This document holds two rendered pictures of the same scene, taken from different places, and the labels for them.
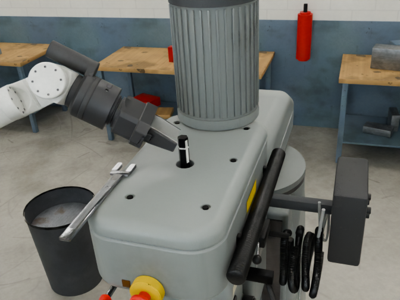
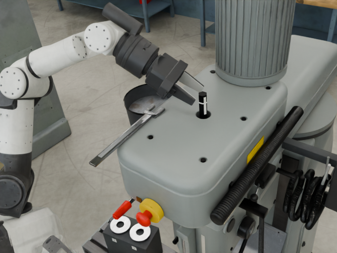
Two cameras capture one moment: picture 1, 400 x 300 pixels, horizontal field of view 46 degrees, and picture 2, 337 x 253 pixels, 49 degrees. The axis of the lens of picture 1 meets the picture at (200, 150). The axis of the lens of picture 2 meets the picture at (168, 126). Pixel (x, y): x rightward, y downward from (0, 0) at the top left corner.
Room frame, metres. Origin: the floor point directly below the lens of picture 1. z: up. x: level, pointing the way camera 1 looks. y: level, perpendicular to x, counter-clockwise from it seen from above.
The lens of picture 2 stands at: (0.12, -0.15, 2.44)
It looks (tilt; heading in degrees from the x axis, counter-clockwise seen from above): 39 degrees down; 21
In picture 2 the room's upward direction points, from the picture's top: 6 degrees counter-clockwise
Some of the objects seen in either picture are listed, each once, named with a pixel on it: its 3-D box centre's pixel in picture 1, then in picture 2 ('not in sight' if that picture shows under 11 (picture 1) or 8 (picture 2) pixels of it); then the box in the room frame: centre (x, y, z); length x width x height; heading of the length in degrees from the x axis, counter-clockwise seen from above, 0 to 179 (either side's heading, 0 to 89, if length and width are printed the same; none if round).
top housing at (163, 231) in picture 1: (190, 192); (207, 135); (0.84, 0.03, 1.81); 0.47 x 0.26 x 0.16; 161
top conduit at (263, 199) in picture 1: (259, 203); (261, 156); (0.81, -0.12, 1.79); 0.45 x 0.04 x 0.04; 161
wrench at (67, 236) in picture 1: (99, 197); (128, 133); (0.71, 0.19, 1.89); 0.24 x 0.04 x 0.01; 162
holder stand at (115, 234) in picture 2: not in sight; (133, 241); (0.96, 0.41, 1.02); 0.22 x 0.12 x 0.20; 81
